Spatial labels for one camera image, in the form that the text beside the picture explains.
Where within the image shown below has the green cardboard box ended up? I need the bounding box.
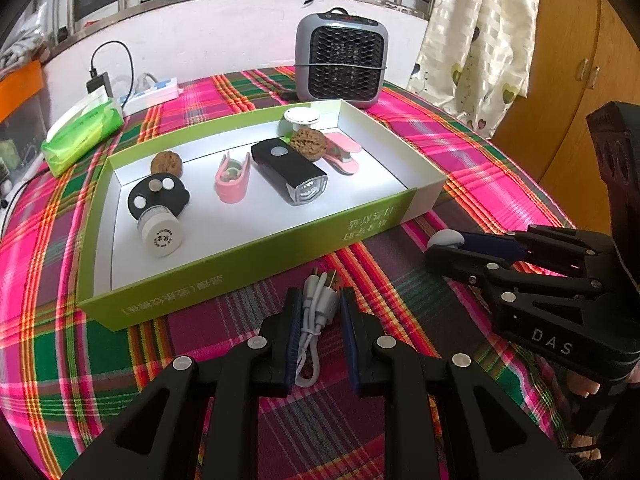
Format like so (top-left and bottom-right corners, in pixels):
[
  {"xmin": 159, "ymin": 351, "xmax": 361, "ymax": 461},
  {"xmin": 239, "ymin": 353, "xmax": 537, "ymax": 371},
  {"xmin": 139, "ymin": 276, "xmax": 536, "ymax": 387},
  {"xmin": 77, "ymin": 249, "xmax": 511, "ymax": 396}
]
[{"xmin": 77, "ymin": 99, "xmax": 447, "ymax": 332}]

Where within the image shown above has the grey space heater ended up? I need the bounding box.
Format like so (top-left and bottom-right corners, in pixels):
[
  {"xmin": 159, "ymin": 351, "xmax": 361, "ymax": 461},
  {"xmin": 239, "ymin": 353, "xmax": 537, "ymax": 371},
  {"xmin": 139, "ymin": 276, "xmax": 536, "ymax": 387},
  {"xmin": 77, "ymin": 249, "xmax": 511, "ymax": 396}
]
[{"xmin": 294, "ymin": 7, "xmax": 391, "ymax": 109}]

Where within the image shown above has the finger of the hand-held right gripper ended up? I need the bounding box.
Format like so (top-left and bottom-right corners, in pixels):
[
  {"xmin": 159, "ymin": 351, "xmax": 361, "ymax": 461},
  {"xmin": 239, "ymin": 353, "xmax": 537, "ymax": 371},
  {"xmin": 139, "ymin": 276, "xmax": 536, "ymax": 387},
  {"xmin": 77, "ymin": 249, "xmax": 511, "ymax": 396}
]
[
  {"xmin": 424, "ymin": 245, "xmax": 610, "ymax": 311},
  {"xmin": 452, "ymin": 225, "xmax": 618, "ymax": 277}
]

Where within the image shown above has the pink clamp clip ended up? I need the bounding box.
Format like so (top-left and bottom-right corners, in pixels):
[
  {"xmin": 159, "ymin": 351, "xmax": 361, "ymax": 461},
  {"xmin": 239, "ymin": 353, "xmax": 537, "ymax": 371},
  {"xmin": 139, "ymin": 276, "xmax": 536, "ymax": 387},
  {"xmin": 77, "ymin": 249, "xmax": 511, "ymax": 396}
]
[{"xmin": 324, "ymin": 131, "xmax": 362, "ymax": 176}]

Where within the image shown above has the green tissue pack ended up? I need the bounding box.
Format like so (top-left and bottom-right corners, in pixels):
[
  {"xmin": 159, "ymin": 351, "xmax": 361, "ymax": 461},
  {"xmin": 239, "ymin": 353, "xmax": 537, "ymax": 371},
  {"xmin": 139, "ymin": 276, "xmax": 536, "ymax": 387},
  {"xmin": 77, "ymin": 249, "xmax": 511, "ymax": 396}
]
[{"xmin": 40, "ymin": 91, "xmax": 125, "ymax": 177}]

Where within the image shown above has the cream patterned curtain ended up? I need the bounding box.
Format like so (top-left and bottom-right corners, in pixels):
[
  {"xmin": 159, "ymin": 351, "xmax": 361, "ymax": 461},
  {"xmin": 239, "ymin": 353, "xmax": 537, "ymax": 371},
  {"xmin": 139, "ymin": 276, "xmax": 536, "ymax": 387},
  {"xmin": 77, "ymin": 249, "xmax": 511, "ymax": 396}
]
[{"xmin": 407, "ymin": 0, "xmax": 543, "ymax": 136}]

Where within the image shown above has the pink loop clip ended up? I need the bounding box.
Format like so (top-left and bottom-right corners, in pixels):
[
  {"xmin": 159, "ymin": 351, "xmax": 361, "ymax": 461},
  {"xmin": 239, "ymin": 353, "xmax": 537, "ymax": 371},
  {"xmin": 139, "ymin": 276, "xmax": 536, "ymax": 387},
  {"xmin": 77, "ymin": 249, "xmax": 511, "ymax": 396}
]
[{"xmin": 214, "ymin": 151, "xmax": 252, "ymax": 205}]

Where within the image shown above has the black charger cable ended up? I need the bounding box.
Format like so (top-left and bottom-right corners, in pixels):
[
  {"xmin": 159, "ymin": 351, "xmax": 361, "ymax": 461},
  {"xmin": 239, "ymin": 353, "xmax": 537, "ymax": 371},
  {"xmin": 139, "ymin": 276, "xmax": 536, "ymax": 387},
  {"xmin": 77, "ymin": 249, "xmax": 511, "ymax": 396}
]
[{"xmin": 90, "ymin": 40, "xmax": 137, "ymax": 106}]

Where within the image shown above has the wooden wardrobe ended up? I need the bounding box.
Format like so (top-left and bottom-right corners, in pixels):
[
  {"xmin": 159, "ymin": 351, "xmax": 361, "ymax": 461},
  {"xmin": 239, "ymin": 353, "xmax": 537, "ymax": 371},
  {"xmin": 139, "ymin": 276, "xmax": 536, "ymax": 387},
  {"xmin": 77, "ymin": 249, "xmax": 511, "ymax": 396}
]
[{"xmin": 492, "ymin": 0, "xmax": 640, "ymax": 233}]

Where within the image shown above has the orange-lidded clear storage bin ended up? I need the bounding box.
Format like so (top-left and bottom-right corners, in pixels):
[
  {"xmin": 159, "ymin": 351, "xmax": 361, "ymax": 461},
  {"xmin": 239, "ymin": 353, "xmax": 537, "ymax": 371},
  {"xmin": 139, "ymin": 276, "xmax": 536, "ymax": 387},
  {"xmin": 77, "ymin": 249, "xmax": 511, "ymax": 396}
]
[{"xmin": 0, "ymin": 60, "xmax": 48, "ymax": 176}]

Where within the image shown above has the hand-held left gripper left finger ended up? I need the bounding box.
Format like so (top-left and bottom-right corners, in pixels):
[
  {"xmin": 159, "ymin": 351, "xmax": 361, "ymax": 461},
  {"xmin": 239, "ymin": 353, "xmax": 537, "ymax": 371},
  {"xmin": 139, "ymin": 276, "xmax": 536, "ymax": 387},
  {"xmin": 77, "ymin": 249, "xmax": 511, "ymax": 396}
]
[{"xmin": 60, "ymin": 287, "xmax": 303, "ymax": 480}]

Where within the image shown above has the thin black cable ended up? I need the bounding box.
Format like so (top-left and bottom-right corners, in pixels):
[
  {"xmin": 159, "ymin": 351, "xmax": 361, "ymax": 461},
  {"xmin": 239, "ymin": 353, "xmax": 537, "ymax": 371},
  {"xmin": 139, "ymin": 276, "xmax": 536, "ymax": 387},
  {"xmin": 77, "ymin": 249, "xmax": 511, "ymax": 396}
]
[{"xmin": 0, "ymin": 157, "xmax": 48, "ymax": 221}]

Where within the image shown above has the black bike light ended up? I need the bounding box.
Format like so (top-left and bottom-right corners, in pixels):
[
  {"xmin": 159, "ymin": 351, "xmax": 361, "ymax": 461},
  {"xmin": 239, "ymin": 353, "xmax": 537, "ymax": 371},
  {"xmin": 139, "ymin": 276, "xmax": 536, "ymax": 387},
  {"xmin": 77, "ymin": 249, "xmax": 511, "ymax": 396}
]
[{"xmin": 250, "ymin": 138, "xmax": 328, "ymax": 207}]

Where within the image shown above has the pile of bags and packets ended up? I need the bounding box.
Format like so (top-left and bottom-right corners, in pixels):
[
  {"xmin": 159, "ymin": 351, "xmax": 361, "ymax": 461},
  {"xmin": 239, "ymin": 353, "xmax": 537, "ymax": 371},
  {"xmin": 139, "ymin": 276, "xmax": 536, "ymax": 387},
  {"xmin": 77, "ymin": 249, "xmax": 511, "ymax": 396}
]
[{"xmin": 0, "ymin": 2, "xmax": 51, "ymax": 71}]

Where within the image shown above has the person's right hand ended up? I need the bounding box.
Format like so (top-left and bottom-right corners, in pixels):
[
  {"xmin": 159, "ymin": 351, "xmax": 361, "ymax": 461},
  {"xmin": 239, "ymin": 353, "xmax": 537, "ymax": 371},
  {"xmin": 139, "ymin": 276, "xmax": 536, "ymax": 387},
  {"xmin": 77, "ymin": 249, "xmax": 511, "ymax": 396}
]
[{"xmin": 564, "ymin": 367, "xmax": 603, "ymax": 398}]

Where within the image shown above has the brown walnut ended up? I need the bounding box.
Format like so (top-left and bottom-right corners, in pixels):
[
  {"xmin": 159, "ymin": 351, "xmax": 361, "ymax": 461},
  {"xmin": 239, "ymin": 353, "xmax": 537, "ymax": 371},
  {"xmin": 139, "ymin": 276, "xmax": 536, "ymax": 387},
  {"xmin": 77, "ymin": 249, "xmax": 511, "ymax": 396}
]
[
  {"xmin": 291, "ymin": 128, "xmax": 328, "ymax": 162},
  {"xmin": 151, "ymin": 151, "xmax": 184, "ymax": 178}
]

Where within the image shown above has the small white jar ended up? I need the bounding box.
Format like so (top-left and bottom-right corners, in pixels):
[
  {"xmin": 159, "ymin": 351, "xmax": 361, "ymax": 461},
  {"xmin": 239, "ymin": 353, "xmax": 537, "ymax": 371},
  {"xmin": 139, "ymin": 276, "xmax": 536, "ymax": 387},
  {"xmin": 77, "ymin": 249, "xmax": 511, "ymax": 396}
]
[{"xmin": 137, "ymin": 206, "xmax": 182, "ymax": 259}]

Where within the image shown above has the white charging cable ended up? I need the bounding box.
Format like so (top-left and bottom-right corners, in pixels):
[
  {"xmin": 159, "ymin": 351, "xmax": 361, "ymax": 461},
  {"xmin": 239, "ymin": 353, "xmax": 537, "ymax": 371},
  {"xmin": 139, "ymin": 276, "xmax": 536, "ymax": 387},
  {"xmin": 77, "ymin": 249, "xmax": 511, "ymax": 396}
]
[{"xmin": 292, "ymin": 270, "xmax": 343, "ymax": 388}]

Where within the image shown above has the black disc holder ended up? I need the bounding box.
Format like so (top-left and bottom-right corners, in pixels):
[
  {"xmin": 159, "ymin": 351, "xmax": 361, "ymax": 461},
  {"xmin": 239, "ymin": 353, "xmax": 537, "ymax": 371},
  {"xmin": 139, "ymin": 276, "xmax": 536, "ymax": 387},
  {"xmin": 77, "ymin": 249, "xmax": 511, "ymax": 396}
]
[{"xmin": 127, "ymin": 175, "xmax": 191, "ymax": 221}]

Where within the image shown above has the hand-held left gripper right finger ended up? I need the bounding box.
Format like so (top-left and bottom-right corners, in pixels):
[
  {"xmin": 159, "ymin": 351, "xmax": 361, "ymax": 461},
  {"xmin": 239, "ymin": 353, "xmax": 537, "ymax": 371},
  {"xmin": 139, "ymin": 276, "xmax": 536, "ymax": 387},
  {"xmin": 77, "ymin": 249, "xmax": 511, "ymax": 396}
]
[{"xmin": 340, "ymin": 287, "xmax": 583, "ymax": 480}]

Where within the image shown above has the white power strip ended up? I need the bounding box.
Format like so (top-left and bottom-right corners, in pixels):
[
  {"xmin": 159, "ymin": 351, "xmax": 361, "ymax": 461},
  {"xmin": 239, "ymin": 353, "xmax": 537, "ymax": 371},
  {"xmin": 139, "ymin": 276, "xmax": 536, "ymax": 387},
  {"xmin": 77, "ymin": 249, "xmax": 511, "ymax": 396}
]
[{"xmin": 120, "ymin": 74, "xmax": 183, "ymax": 117}]

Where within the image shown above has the pink plaid tablecloth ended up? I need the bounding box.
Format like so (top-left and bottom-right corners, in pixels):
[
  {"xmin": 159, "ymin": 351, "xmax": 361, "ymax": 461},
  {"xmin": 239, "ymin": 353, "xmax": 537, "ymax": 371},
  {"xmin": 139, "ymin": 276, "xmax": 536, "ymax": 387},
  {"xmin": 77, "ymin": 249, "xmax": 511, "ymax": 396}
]
[{"xmin": 0, "ymin": 67, "xmax": 576, "ymax": 480}]

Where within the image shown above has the black charger plug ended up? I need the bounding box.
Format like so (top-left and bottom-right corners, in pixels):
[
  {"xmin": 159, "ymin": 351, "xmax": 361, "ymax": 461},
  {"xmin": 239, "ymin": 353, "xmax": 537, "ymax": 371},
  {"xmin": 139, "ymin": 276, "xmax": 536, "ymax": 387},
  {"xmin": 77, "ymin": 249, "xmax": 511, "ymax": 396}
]
[{"xmin": 86, "ymin": 74, "xmax": 115, "ymax": 97}]

